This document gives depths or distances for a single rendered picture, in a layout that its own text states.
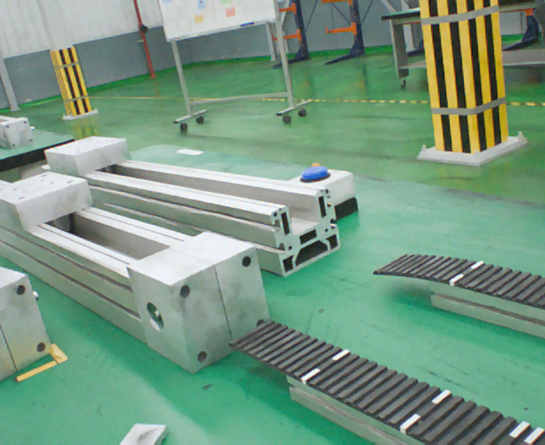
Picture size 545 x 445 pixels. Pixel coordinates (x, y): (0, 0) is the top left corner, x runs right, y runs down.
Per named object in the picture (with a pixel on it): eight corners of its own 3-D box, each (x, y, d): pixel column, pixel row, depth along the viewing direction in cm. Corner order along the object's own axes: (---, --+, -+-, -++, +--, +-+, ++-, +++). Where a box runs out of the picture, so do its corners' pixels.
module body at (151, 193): (340, 247, 83) (330, 186, 81) (283, 277, 78) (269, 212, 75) (94, 189, 145) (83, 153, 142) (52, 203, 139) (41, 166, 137)
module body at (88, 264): (223, 308, 73) (208, 239, 70) (148, 347, 67) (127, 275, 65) (11, 217, 135) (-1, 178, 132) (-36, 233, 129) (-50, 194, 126)
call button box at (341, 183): (359, 209, 96) (352, 169, 94) (312, 232, 91) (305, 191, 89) (322, 204, 102) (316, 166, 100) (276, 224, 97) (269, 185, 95)
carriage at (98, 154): (134, 171, 126) (125, 139, 124) (83, 189, 120) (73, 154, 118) (101, 166, 138) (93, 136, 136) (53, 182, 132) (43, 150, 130)
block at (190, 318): (290, 319, 67) (273, 236, 64) (193, 374, 60) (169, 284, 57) (240, 299, 74) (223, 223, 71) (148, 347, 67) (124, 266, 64)
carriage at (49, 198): (99, 222, 96) (87, 178, 94) (29, 248, 90) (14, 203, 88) (61, 208, 108) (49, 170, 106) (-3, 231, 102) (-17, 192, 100)
